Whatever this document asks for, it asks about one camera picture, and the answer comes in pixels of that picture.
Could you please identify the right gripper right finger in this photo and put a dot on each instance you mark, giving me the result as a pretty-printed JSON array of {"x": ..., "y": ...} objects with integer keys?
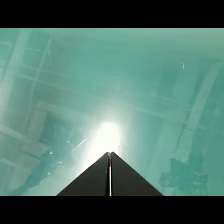
[{"x": 128, "y": 181}]

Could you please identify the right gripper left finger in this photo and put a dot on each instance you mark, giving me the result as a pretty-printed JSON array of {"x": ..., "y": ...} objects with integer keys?
[{"x": 94, "y": 181}]

